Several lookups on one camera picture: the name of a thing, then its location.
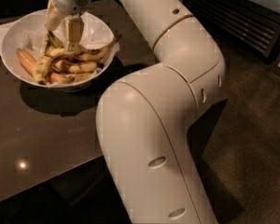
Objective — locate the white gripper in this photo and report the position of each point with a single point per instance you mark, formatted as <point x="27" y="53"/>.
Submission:
<point x="71" y="0"/>

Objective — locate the spotted yellow banana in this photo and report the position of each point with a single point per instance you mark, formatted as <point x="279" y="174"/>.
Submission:
<point x="44" y="65"/>

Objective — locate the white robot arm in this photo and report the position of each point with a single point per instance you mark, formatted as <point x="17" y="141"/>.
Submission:
<point x="142" y="119"/>

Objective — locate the white ceramic bowl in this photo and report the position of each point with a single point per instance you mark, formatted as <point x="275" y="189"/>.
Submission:
<point x="15" y="31"/>

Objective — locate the long banana pointing right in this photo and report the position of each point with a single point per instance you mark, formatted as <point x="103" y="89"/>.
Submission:
<point x="96" y="54"/>

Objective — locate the spotted banana in middle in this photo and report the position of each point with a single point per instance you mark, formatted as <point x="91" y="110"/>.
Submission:
<point x="65" y="66"/>

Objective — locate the orange banana at left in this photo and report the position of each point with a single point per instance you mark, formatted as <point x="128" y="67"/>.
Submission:
<point x="27" y="61"/>

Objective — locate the banana at bowl bottom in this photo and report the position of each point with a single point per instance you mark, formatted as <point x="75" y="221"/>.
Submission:
<point x="68" y="78"/>

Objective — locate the black slatted appliance grille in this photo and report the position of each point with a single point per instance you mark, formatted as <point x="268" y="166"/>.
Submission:
<point x="254" y="22"/>

